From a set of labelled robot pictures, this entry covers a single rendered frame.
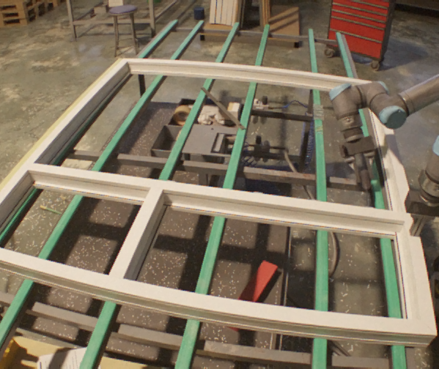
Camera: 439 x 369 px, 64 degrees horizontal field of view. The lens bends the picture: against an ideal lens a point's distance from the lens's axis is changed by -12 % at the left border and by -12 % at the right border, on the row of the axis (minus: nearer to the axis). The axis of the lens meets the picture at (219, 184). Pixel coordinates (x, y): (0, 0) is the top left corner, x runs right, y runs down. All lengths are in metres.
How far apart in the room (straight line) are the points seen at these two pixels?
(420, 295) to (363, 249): 1.38
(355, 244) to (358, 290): 0.35
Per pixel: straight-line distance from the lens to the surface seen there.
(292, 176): 1.56
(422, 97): 1.44
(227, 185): 1.43
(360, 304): 2.24
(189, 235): 1.63
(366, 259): 2.45
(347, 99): 1.45
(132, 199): 1.38
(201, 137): 1.70
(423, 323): 1.10
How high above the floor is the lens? 1.79
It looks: 40 degrees down
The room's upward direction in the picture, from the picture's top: straight up
